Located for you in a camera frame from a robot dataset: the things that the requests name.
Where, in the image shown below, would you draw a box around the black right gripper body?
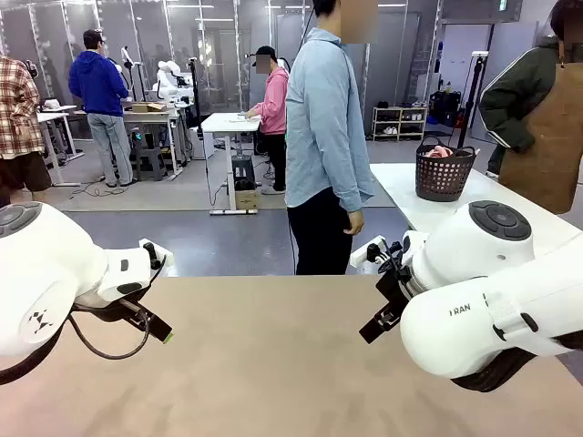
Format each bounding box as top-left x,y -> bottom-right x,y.
374,265 -> 414,316

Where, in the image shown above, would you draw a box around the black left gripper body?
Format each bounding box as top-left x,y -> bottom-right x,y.
72,298 -> 151,327

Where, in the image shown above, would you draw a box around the dark grey perforated basket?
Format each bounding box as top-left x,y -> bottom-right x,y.
414,135 -> 478,203

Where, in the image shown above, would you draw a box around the pink towel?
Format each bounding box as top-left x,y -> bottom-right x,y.
421,144 -> 462,160

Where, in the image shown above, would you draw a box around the person's right hand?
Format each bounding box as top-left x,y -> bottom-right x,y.
342,209 -> 367,237

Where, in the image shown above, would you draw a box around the large white table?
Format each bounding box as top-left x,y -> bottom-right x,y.
369,162 -> 583,256

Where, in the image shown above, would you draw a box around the grey step stool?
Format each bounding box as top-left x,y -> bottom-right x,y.
134,146 -> 166,182

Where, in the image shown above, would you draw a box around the cardboard box with print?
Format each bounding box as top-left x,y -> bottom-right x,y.
234,188 -> 260,211

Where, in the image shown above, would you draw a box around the wooden shoe shelf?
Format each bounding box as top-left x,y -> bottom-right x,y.
371,105 -> 430,142

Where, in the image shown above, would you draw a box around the person in light blue shirt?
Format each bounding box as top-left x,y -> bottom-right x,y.
284,0 -> 380,277

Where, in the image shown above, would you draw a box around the black storage crates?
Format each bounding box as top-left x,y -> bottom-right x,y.
427,89 -> 464,128

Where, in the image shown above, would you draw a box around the grey workbench desk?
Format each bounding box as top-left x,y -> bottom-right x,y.
74,106 -> 187,178

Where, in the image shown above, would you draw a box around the small white desk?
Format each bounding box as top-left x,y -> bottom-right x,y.
36,104 -> 86,188

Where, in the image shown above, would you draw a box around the mannequin in plaid shirt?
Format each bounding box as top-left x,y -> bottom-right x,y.
0,54 -> 54,206

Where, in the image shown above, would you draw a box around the person in pink hoodie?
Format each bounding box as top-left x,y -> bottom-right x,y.
245,45 -> 292,196

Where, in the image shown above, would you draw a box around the person in brown apron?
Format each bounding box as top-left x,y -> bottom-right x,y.
478,0 -> 583,215

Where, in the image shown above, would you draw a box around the white standing desk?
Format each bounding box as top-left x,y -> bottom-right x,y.
199,111 -> 264,217

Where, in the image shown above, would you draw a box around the person in blue hoodie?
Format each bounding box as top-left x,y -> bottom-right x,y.
67,28 -> 138,188

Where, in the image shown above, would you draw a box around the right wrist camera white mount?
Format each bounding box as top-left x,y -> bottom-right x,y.
350,235 -> 404,275

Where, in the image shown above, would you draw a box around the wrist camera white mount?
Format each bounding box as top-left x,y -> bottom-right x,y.
350,235 -> 404,275
138,237 -> 176,279

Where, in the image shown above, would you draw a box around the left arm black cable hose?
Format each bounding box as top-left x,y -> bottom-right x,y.
66,305 -> 152,361

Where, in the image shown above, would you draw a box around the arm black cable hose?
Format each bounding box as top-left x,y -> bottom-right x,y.
66,305 -> 152,361
448,334 -> 583,393

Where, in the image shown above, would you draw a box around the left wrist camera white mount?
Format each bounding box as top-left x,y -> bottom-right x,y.
138,237 -> 176,279

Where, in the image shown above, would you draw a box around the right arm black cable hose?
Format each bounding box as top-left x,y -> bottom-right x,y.
448,334 -> 583,393

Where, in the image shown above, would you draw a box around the black camera stand pole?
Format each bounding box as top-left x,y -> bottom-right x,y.
188,56 -> 207,138

